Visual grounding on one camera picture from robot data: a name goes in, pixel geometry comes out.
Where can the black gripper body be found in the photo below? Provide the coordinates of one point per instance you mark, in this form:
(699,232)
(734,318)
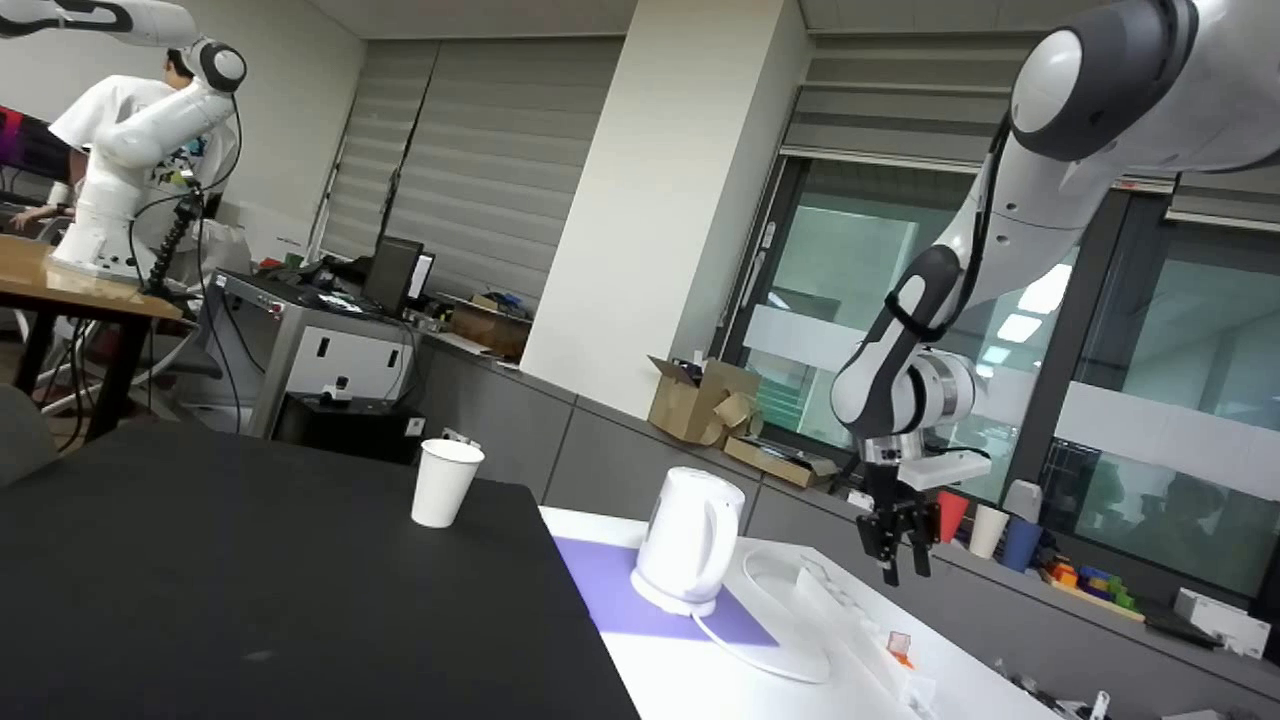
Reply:
(888,502)

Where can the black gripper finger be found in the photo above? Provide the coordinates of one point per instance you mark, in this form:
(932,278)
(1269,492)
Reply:
(875,555)
(918,551)

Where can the white power strip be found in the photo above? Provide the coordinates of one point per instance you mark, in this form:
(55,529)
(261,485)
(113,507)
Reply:
(866,627)

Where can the white electric kettle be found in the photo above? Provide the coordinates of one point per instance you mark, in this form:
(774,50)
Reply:
(686,541)

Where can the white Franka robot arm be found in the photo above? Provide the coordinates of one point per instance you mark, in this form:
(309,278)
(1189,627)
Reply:
(1043,203)

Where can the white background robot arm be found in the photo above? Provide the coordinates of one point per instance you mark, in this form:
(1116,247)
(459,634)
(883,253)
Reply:
(186,105)

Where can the red cup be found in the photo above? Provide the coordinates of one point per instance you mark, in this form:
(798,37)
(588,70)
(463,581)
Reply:
(950,518)

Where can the white plastic cup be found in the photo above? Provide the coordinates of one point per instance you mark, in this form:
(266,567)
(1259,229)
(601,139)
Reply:
(990,533)

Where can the blue cup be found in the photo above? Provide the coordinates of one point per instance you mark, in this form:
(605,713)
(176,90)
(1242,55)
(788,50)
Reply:
(1021,547)

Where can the grey cup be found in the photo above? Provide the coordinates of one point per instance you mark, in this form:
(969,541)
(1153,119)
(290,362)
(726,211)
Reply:
(1025,497)

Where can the flat cardboard box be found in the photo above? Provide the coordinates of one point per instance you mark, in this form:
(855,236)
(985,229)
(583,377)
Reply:
(765,462)

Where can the tall open cardboard box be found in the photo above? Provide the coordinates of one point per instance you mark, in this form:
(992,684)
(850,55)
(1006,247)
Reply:
(695,401)

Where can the purple mat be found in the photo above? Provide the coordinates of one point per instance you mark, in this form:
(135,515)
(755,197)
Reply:
(601,594)

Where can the small white box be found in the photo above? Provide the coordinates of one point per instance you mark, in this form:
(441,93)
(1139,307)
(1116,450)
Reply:
(1223,627)

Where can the grey window blind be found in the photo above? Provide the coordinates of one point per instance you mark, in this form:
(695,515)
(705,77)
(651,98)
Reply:
(481,174)
(894,105)

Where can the brown cardboard box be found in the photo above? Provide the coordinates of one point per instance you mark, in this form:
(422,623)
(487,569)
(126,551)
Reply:
(487,333)

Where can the white paper cup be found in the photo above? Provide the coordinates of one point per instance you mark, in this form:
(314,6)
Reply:
(441,485)

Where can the black computer monitor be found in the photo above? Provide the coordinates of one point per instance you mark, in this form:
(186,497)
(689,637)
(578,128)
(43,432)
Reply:
(393,275)

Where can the grey equipment cabinet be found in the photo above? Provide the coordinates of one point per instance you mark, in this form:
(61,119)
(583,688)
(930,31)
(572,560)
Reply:
(344,362)

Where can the wooden desk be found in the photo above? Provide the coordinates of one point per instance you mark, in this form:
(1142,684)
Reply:
(66,280)

